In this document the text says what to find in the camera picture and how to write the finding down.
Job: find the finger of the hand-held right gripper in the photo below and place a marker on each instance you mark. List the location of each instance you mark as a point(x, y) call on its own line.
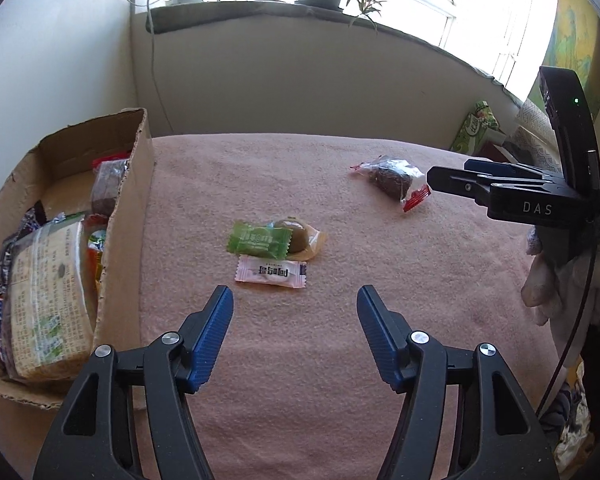
point(485, 165)
point(455, 180)

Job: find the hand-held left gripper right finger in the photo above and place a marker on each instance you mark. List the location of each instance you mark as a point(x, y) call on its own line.
point(380, 340)

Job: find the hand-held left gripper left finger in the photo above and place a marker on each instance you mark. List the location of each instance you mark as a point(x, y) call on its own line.
point(210, 345)

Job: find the brown cake packet red ends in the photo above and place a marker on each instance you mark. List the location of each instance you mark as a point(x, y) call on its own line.
point(390, 180)
point(107, 185)

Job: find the cardboard box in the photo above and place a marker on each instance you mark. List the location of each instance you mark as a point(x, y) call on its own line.
point(127, 200)

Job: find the long chocolate bar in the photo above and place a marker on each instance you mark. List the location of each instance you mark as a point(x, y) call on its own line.
point(7, 265)

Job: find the person's right hand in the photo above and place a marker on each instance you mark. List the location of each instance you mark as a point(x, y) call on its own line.
point(545, 285)

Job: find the dark side table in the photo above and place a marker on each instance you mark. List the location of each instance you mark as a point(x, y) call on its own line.
point(497, 150)

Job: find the green snack bag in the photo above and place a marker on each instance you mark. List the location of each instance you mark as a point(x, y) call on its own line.
point(475, 127)

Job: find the white lace cloth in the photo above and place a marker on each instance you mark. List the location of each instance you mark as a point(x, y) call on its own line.
point(532, 120)

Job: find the pink candy packet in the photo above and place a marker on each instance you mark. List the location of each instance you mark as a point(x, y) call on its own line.
point(270, 272)

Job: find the green candy packet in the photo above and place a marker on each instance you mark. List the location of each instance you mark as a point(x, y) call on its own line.
point(255, 238)

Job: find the yellow wrapped brown candy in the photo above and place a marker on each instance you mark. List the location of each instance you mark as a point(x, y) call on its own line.
point(297, 237)

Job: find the orange candy packet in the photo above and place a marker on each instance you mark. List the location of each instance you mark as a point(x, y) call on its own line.
point(97, 247)

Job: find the clear cracker packet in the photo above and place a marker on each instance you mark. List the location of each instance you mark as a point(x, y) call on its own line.
point(40, 300)

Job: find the small red-leaf plant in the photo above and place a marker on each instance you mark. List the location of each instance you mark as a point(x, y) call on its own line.
point(365, 0)

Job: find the patterned cloth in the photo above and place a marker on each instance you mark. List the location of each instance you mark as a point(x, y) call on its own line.
point(572, 425)

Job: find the grey window sill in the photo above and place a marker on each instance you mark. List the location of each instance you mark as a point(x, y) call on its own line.
point(240, 12)

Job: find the wall poster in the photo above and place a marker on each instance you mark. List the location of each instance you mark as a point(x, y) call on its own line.
point(575, 25)

